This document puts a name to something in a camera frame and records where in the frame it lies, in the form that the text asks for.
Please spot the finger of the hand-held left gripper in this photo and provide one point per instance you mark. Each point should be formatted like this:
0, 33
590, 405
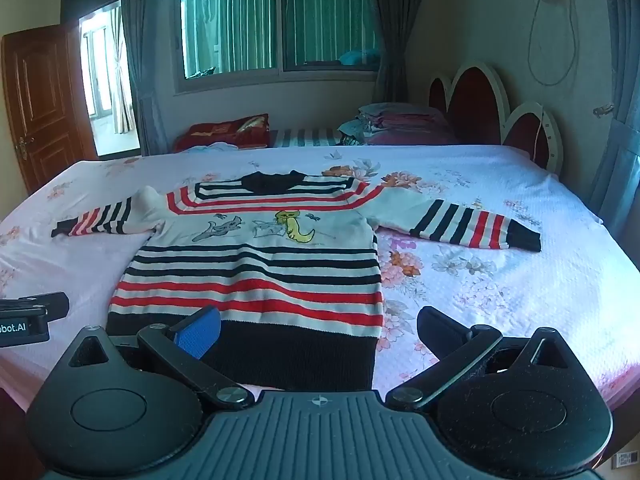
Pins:
47, 304

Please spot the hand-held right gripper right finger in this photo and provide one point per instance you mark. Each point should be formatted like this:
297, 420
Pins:
440, 331

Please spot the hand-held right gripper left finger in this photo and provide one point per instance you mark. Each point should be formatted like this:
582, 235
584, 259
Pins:
200, 334

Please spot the striped cartoon print sweater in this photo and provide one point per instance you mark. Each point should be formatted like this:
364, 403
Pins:
260, 280

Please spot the floral bed sheet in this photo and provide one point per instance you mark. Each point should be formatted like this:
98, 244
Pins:
500, 280

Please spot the light blue cloth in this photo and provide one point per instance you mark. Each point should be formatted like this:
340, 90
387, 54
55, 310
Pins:
215, 147

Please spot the brown wooden door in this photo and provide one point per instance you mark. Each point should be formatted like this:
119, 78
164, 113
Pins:
42, 110

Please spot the red patterned pillow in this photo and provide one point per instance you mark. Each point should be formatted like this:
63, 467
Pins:
220, 132

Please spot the stack of folded blankets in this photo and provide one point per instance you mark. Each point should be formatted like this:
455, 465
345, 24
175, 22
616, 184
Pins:
395, 122

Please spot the striped folded cloth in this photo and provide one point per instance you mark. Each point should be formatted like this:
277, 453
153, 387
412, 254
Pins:
305, 136

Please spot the red and white headboard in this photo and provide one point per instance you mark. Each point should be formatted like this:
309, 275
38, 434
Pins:
495, 105

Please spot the grey curtain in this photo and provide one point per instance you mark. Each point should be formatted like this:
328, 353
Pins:
395, 30
142, 55

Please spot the curtain tieback hook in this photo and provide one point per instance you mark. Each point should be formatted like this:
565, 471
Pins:
603, 110

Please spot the blue curtain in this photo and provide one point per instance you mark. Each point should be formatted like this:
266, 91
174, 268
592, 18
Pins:
617, 90

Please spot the window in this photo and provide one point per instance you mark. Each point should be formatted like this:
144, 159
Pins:
277, 25

